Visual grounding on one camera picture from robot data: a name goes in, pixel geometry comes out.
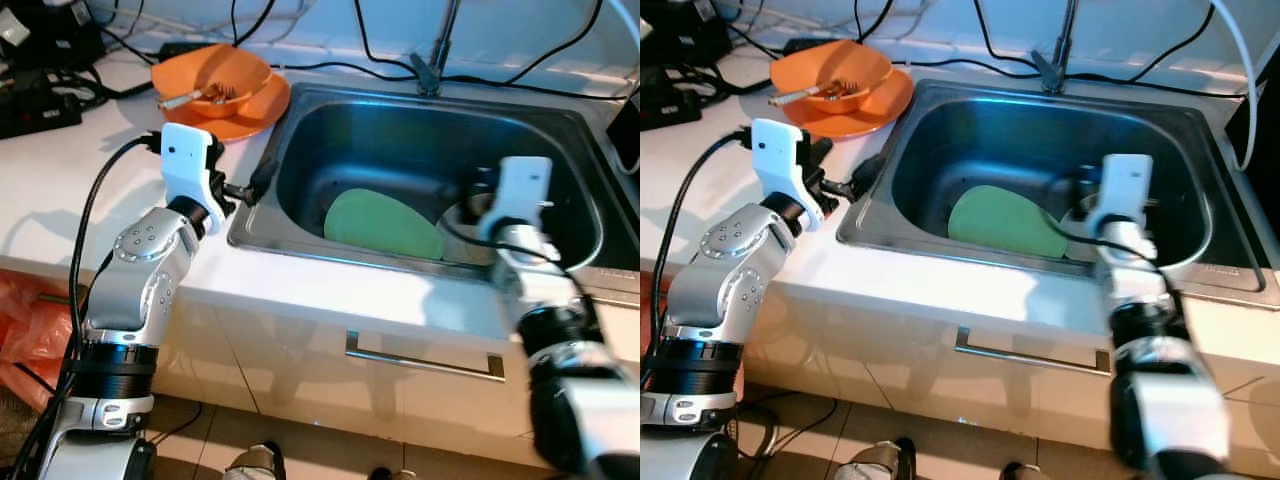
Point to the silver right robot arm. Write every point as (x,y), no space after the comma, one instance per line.
(540,290)
(1135,280)

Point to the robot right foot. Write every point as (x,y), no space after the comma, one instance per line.
(395,475)
(1020,473)

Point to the white kitchen cabinet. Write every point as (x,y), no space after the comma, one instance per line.
(900,380)
(300,380)

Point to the dark metal faucet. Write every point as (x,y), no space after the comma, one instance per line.
(1050,70)
(430,72)

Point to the green plate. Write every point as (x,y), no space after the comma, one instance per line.
(1000,222)
(380,225)

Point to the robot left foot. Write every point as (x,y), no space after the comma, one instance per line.
(252,465)
(870,462)

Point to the flat black power brick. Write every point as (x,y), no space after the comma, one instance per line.
(805,44)
(180,48)

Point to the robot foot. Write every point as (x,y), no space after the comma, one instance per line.
(870,462)
(1020,473)
(252,465)
(395,475)

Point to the black charger box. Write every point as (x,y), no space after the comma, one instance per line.
(50,40)
(690,35)

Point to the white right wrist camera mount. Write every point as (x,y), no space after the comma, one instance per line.
(1125,190)
(522,190)

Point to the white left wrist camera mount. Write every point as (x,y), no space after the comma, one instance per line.
(185,165)
(778,160)

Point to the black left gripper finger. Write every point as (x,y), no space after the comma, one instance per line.
(260,197)
(872,169)
(864,194)
(268,172)

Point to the stainless steel sink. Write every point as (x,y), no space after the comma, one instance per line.
(1000,140)
(400,140)

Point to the black power strip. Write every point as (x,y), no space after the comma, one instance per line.
(670,105)
(40,112)

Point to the orange plastic bowl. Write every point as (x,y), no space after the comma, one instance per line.
(235,70)
(850,62)

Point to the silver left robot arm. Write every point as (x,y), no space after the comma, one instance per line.
(140,270)
(735,270)

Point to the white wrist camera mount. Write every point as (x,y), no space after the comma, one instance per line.
(522,190)
(778,160)
(185,165)
(1125,190)

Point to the orange plastic plate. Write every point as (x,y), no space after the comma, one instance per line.
(255,118)
(880,115)

